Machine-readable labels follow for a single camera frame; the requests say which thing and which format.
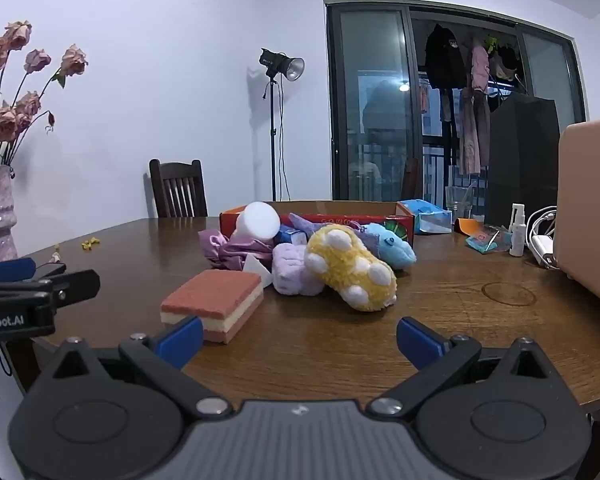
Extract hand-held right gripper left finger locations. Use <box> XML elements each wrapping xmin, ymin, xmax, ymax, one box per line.
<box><xmin>52</xmin><ymin>316</ymin><xmax>233</xmax><ymax>420</ymax></box>

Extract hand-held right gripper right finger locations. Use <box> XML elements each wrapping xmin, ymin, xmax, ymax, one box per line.
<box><xmin>365</xmin><ymin>317</ymin><xmax>553</xmax><ymax>418</ymax></box>

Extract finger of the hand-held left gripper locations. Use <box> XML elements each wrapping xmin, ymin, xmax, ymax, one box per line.
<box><xmin>0</xmin><ymin>257</ymin><xmax>67</xmax><ymax>284</ymax></box>
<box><xmin>53</xmin><ymin>269</ymin><xmax>102</xmax><ymax>310</ymax></box>

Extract pink white layered sponge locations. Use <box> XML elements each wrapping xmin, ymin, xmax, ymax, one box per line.
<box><xmin>160</xmin><ymin>269</ymin><xmax>265</xmax><ymax>345</ymax></box>

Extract blue plush fish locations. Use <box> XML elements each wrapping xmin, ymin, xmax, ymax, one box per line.
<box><xmin>362</xmin><ymin>222</ymin><xmax>417</xmax><ymax>272</ymax></box>

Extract pale green yarn ball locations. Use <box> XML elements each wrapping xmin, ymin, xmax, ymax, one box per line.
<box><xmin>242</xmin><ymin>254</ymin><xmax>274</xmax><ymax>289</ymax></box>

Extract red cardboard box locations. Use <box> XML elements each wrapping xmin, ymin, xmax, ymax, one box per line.
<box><xmin>219</xmin><ymin>201</ymin><xmax>415</xmax><ymax>257</ymax></box>

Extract white foam cylinder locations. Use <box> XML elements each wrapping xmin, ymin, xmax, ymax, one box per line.
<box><xmin>230</xmin><ymin>201</ymin><xmax>282</xmax><ymax>242</ymax></box>

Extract small blue white packet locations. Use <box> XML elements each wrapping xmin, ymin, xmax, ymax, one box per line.
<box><xmin>278</xmin><ymin>225</ymin><xmax>309</xmax><ymax>247</ymax></box>

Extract teal pink snack packet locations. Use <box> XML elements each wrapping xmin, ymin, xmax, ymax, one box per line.
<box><xmin>466</xmin><ymin>226</ymin><xmax>514</xmax><ymax>256</ymax></box>

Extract blue tissue pack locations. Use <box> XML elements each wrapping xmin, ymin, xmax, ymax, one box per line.
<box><xmin>397</xmin><ymin>199</ymin><xmax>454</xmax><ymax>235</ymax></box>

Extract orange card packet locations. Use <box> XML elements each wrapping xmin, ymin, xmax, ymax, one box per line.
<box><xmin>455</xmin><ymin>217</ymin><xmax>486</xmax><ymax>237</ymax></box>

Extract dark wooden slatted chair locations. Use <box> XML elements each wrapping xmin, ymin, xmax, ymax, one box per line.
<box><xmin>149</xmin><ymin>159</ymin><xmax>209</xmax><ymax>219</ymax></box>

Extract clear drinking glass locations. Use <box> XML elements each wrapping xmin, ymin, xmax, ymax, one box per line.
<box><xmin>445</xmin><ymin>186</ymin><xmax>477</xmax><ymax>221</ymax></box>

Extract white spray bottle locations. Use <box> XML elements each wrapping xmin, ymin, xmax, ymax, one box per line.
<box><xmin>509</xmin><ymin>203</ymin><xmax>526</xmax><ymax>257</ymax></box>

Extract black paper bag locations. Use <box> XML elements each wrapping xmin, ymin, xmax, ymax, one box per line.
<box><xmin>485</xmin><ymin>92</ymin><xmax>561</xmax><ymax>228</ymax></box>

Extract mauve hanging coat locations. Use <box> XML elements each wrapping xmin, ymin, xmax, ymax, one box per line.
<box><xmin>459</xmin><ymin>87</ymin><xmax>492</xmax><ymax>176</ymax></box>

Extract tan cardboard box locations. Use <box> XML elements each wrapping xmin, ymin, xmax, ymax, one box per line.
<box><xmin>553</xmin><ymin>119</ymin><xmax>600</xmax><ymax>313</ymax></box>

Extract sliding glass door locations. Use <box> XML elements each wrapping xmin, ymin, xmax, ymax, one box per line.
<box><xmin>325</xmin><ymin>0</ymin><xmax>589</xmax><ymax>202</ymax></box>

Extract pink hanging jacket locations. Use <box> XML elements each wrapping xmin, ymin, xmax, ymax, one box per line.
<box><xmin>470</xmin><ymin>45</ymin><xmax>492</xmax><ymax>95</ymax></box>

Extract black hanging jacket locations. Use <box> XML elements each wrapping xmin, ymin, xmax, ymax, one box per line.
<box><xmin>424</xmin><ymin>24</ymin><xmax>469</xmax><ymax>92</ymax></box>

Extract studio light on stand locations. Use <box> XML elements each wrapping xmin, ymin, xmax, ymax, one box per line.
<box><xmin>259</xmin><ymin>48</ymin><xmax>306</xmax><ymax>202</ymax></box>

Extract white charger cables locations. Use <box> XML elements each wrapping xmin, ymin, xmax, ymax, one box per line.
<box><xmin>526</xmin><ymin>206</ymin><xmax>562</xmax><ymax>267</ymax></box>

